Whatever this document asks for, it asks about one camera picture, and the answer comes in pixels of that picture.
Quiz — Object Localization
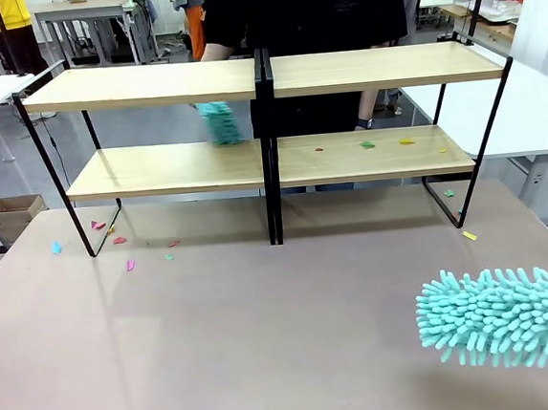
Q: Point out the teal chenille duster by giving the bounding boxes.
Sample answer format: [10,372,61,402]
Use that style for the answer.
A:
[194,97,248,150]
[411,260,548,388]

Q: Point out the person left forearm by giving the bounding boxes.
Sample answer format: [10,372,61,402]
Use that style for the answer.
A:
[353,88,383,123]

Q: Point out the person right forearm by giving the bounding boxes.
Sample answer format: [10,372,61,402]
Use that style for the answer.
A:
[200,41,236,63]

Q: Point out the bystander orange trousers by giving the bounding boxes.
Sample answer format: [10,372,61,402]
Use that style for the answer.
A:
[166,0,210,64]

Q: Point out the person torso black shirt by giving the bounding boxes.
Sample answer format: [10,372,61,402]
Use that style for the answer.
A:
[200,0,423,203]

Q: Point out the cardboard box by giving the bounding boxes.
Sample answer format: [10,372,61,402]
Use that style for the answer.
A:
[0,192,51,246]

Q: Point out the grey metal desk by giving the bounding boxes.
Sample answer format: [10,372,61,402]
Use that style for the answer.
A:
[30,0,161,76]

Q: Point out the large white table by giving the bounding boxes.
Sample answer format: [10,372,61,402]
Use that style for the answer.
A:
[398,54,548,219]

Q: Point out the wooden desk with clutter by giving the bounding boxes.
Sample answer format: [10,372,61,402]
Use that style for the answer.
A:
[418,0,533,52]

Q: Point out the black stand pole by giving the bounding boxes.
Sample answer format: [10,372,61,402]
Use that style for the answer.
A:
[449,0,502,49]
[0,0,37,82]

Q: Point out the bystander yellow jacket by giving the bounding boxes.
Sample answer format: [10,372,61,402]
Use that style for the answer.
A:
[0,0,52,80]

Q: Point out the wooden two-tier shelf black frame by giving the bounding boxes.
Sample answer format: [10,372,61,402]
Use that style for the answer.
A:
[9,47,281,269]
[258,25,529,247]

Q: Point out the black hanging cable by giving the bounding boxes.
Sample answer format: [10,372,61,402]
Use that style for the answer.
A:
[43,116,72,200]

